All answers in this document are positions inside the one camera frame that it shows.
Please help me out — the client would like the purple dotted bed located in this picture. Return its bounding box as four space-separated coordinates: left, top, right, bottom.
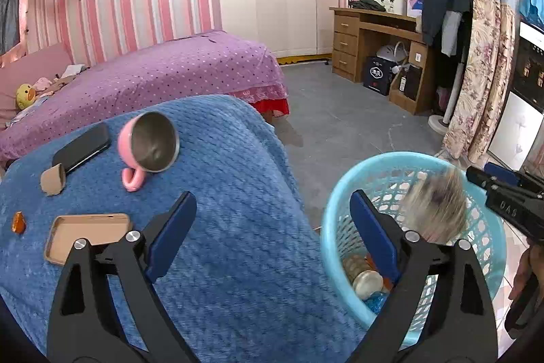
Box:
0 29 290 164

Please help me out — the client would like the black bottle box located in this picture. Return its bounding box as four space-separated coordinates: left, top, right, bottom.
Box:
399 63 423 100

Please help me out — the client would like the blue plastic bag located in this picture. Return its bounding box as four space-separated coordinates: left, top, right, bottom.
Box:
363 293 392 315

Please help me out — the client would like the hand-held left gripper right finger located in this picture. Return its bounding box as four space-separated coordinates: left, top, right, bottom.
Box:
346 189 498 363

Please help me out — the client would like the black and white cabinet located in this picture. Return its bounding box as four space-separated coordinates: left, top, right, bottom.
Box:
487 20 544 172

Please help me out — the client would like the blue knitted blanket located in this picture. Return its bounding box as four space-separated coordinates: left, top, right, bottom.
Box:
0 94 370 359

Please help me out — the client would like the light blue plastic basket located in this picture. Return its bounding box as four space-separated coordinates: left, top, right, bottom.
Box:
320 151 507 347

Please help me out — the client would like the flattened cardboard tube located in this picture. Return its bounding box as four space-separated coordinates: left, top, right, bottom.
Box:
40 163 67 197

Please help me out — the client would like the wooden desk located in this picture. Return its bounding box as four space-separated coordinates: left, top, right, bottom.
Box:
329 7 438 116

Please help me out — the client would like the floral curtain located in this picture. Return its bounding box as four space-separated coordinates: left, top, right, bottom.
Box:
442 0 521 164

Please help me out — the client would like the small orange peel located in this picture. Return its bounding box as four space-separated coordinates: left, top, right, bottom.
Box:
11 211 27 236

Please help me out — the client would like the black phone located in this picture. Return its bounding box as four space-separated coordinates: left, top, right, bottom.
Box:
52 122 112 174

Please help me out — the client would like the brown cardboard box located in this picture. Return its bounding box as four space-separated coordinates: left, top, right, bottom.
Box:
408 42 428 68

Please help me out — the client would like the yellow duck plush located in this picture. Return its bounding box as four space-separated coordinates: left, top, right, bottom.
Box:
16 83 37 111

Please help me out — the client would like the pink sofa cloth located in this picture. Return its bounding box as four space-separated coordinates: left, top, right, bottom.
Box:
0 44 75 126

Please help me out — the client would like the pink cup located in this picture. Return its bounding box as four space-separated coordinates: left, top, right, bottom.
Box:
118 111 180 191

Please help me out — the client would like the person's right hand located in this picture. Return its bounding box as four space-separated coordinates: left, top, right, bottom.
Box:
510 245 538 300

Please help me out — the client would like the white helmet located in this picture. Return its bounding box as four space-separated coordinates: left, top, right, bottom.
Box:
376 44 402 62

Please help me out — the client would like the grey hanging cloth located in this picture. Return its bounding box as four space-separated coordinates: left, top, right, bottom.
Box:
0 0 26 53

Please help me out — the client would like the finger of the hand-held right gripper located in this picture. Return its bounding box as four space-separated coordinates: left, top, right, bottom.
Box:
484 162 544 198
466 166 532 198

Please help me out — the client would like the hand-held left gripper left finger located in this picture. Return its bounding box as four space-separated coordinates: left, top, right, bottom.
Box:
47 191 200 363

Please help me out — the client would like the white fan stand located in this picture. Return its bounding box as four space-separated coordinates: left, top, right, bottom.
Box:
427 57 466 134

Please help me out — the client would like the white storage box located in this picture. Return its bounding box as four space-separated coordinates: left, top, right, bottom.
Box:
371 0 409 16

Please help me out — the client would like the dark printed box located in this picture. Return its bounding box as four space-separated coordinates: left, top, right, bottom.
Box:
362 55 394 97

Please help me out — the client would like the brown rectangular tray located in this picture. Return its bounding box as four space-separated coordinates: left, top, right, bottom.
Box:
44 213 132 266

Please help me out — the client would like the blue cloth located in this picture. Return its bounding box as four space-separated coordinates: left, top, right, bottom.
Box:
519 0 544 28

